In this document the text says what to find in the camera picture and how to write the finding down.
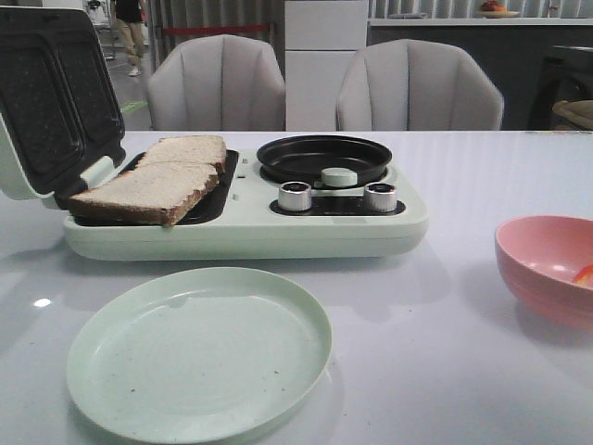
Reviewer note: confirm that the right beige armchair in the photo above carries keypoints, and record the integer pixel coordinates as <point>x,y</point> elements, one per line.
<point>414,85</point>

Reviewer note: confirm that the shrimp pieces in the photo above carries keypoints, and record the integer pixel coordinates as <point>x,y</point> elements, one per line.
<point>584,277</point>

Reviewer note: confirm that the left silver control knob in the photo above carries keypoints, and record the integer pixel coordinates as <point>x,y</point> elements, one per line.
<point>295,196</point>

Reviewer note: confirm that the walking person in background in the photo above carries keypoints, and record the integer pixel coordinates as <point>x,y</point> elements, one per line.
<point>129,16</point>

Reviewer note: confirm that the dark kitchen counter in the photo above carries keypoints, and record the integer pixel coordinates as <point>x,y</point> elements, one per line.
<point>534,62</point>

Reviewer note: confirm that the left beige armchair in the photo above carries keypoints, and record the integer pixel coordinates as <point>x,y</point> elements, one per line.
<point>218,83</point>

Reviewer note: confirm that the black round frying pan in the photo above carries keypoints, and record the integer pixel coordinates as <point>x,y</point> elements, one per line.
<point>303,158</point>

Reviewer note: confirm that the light green round plate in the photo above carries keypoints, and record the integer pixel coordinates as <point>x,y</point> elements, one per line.
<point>202,356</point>

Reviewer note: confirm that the right silver control knob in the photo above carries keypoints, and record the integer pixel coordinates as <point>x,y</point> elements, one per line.
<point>379,197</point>

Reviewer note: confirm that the green breakfast maker lid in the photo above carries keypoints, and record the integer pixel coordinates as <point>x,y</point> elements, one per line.
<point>61,126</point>

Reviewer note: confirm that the green breakfast maker base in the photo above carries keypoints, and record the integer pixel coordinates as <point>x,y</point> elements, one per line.
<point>248,227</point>

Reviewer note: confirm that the fruit bowl on counter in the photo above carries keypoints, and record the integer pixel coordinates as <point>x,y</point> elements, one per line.
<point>493,9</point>

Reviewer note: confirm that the silver control knob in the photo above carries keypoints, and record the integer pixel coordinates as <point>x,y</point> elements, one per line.
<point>295,196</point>
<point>379,197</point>

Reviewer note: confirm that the green pan handle knob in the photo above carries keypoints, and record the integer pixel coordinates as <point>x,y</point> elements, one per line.
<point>338,177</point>

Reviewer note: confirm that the red belt stanchion barrier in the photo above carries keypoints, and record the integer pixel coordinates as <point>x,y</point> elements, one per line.
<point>235,29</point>

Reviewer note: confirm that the white bread slice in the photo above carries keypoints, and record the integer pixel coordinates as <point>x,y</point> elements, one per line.
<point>200,149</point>
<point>154,194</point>

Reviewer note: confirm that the beige armchair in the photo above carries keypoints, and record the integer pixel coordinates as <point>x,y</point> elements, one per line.
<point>414,85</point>
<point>218,83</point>

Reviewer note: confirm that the pink bowl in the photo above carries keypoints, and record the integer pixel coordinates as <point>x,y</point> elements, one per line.
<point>538,257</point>

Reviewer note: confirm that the white refrigerator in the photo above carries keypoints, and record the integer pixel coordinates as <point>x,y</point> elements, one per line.
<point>320,38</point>

